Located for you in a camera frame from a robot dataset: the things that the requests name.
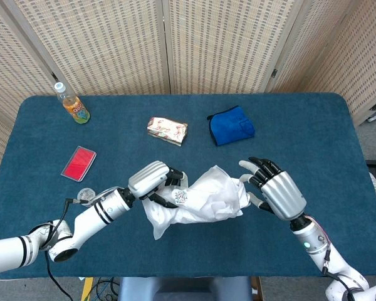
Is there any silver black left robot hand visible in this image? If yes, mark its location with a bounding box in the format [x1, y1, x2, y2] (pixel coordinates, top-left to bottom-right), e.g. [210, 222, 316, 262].
[127, 160, 188, 209]

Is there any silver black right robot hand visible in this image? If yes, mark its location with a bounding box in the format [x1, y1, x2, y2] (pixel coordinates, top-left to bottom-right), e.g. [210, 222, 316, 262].
[238, 156, 308, 222]

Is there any clear plastic bag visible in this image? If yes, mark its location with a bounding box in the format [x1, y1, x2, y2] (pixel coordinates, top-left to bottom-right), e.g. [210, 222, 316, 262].
[140, 165, 251, 241]

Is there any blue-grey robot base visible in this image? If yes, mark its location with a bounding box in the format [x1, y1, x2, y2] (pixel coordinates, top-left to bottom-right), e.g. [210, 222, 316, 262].
[117, 276, 253, 301]

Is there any silver snack packet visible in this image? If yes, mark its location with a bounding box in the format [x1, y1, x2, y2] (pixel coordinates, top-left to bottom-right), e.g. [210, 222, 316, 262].
[147, 117, 189, 147]

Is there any round clear jar of nuts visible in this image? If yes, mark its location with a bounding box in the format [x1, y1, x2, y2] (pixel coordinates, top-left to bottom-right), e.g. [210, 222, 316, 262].
[77, 187, 98, 204]

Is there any red card in clear case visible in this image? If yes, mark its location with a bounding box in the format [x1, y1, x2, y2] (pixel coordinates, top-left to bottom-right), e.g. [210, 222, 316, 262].
[60, 145, 97, 182]

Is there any blue table cloth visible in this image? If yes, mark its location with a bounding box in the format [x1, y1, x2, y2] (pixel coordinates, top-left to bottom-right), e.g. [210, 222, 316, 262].
[0, 92, 376, 280]

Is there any blue folded cloth pouch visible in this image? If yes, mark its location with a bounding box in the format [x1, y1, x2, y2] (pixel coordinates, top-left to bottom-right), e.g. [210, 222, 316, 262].
[206, 105, 256, 147]

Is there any orange Qoo drink bottle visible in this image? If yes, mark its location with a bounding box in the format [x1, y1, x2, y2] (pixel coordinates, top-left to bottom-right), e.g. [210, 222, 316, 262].
[53, 82, 91, 125]

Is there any yellow floor tape strip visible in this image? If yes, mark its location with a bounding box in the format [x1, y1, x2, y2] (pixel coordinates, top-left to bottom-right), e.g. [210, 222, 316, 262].
[80, 277, 95, 301]

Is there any woven beige folding screen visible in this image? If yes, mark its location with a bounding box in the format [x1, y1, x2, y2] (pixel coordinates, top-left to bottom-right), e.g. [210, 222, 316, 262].
[0, 0, 376, 201]

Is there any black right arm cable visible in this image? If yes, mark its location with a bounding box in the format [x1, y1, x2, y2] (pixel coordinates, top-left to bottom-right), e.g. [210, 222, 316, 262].
[321, 250, 357, 301]

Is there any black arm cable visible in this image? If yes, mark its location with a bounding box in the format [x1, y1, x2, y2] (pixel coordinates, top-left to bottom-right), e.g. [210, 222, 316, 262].
[43, 196, 82, 301]
[321, 250, 357, 301]

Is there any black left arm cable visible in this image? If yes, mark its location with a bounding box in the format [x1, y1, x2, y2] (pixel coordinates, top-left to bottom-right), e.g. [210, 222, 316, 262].
[43, 196, 82, 301]

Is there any floor cable bundle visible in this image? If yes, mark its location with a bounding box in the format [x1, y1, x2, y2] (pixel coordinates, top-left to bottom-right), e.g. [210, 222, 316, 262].
[90, 277, 122, 301]

